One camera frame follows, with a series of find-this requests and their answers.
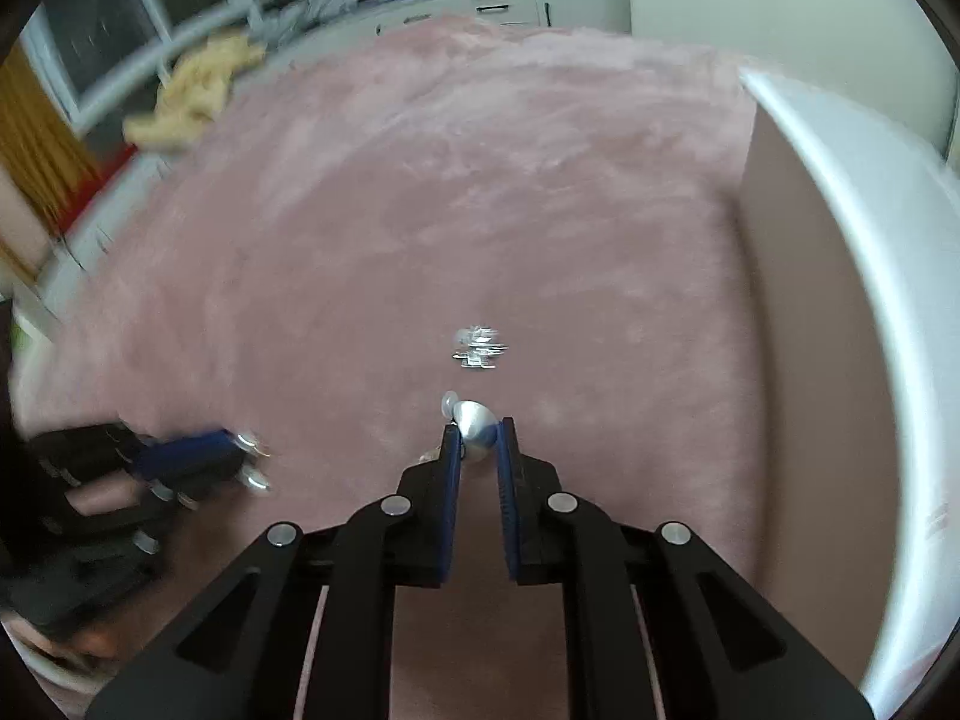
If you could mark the grey crumpled cloth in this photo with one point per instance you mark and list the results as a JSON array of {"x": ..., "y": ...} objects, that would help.
[{"x": 307, "y": 15}]

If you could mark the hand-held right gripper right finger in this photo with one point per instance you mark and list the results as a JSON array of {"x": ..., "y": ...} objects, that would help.
[{"x": 508, "y": 495}]

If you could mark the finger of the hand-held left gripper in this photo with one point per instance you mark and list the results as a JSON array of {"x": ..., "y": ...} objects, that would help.
[
  {"x": 191, "y": 491},
  {"x": 187, "y": 450}
]

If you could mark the yellow fleece blanket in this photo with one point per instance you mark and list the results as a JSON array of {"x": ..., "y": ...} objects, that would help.
[{"x": 195, "y": 90}]

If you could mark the white window bench cabinets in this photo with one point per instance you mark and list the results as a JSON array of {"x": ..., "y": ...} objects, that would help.
[{"x": 525, "y": 7}]

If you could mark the white wooden box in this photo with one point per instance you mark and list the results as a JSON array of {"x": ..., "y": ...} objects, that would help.
[{"x": 900, "y": 315}]

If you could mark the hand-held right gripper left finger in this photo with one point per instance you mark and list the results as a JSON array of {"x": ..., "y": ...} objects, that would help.
[{"x": 450, "y": 487}]

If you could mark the silver heart pendant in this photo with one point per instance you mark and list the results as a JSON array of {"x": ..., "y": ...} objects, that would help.
[{"x": 476, "y": 424}]

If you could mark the red cloth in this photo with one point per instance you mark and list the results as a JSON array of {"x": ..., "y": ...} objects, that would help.
[{"x": 118, "y": 163}]

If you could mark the white framed bay window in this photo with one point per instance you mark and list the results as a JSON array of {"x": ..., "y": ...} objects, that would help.
[{"x": 127, "y": 22}]

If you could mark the narrow mustard curtain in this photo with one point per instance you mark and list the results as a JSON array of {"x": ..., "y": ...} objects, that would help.
[{"x": 37, "y": 150}]

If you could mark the silver flower stud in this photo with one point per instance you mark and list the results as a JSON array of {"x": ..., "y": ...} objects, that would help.
[{"x": 478, "y": 349}]

